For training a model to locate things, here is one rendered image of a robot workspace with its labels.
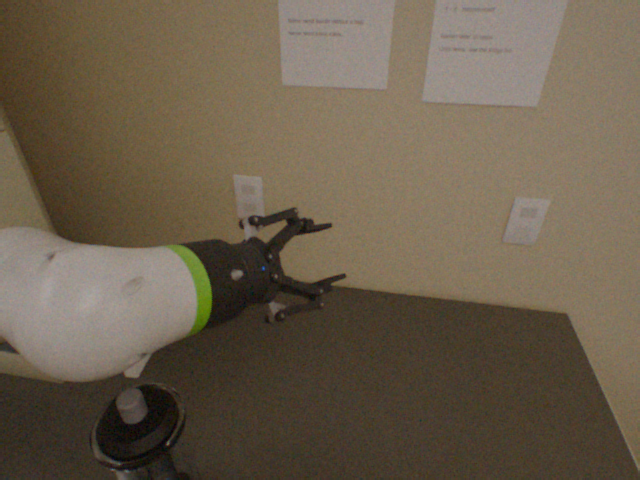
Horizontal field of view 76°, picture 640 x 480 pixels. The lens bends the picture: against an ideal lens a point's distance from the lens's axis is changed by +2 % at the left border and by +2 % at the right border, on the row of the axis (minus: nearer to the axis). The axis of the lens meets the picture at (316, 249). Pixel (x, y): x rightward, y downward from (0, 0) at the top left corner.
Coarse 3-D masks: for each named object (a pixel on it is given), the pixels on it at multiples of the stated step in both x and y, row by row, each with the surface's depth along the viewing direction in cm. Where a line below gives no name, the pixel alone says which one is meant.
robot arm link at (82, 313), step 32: (32, 256) 33; (64, 256) 31; (96, 256) 31; (128, 256) 33; (160, 256) 36; (192, 256) 38; (0, 288) 32; (32, 288) 29; (64, 288) 29; (96, 288) 29; (128, 288) 32; (160, 288) 34; (192, 288) 36; (0, 320) 31; (32, 320) 28; (64, 320) 28; (96, 320) 29; (128, 320) 30; (160, 320) 33; (192, 320) 37; (32, 352) 29; (64, 352) 29; (96, 352) 29; (128, 352) 31
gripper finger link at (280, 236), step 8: (296, 224) 57; (304, 224) 58; (280, 232) 56; (288, 232) 55; (296, 232) 56; (272, 240) 54; (280, 240) 53; (288, 240) 54; (272, 248) 51; (280, 248) 52; (264, 256) 49; (272, 256) 50
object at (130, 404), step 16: (128, 400) 46; (144, 400) 50; (160, 400) 50; (112, 416) 48; (128, 416) 46; (144, 416) 48; (160, 416) 48; (176, 416) 49; (96, 432) 48; (112, 432) 46; (128, 432) 46; (144, 432) 46; (160, 432) 47; (112, 448) 46; (128, 448) 45; (144, 448) 46
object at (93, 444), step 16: (144, 384) 53; (160, 384) 53; (112, 400) 51; (176, 400) 51; (96, 416) 50; (176, 432) 48; (96, 448) 46; (160, 448) 46; (176, 448) 50; (112, 464) 45; (128, 464) 45; (160, 464) 48; (176, 464) 51; (192, 464) 56
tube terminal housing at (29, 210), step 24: (0, 120) 62; (0, 144) 62; (0, 168) 63; (24, 168) 71; (0, 192) 63; (24, 192) 67; (0, 216) 64; (24, 216) 68; (48, 216) 87; (0, 360) 80; (24, 360) 78
